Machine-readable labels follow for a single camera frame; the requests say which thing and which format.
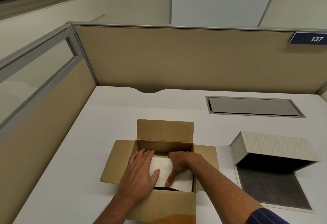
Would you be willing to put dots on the person's right hand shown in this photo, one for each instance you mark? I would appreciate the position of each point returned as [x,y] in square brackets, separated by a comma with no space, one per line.
[186,162]

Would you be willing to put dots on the person's left hand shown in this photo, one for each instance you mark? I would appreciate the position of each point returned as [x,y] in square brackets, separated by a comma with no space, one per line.
[136,172]

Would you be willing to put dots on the person's right thumb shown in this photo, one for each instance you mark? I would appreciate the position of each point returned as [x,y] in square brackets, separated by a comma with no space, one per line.
[171,179]

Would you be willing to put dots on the person's left thumb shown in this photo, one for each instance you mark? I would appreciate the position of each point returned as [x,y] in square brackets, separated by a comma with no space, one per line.
[155,176]

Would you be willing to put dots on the white packet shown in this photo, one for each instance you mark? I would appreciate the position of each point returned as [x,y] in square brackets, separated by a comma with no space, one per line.
[163,166]

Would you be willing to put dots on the person's right forearm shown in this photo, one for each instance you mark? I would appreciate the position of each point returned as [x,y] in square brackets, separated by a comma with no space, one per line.
[222,193]

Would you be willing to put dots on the person's left forearm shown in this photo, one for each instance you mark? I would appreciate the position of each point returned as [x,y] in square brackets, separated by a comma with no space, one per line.
[117,211]

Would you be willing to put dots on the brown cardboard box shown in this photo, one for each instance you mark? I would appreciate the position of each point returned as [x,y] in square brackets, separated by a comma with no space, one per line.
[163,131]

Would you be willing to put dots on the dark blue striped sleeve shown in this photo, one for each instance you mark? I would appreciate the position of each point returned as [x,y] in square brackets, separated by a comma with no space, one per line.
[268,217]

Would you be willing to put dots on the beige leaf-patterned gift box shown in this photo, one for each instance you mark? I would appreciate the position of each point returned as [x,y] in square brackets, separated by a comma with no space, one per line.
[276,147]

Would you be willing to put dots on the beige cubicle partition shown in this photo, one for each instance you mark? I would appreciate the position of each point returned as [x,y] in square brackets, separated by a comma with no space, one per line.
[184,57]

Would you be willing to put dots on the beige partition with glass pane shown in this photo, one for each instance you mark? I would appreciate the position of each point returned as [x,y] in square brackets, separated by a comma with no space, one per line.
[38,108]

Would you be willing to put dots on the blue number sign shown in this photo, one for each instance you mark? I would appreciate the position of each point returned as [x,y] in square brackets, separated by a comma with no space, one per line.
[307,38]

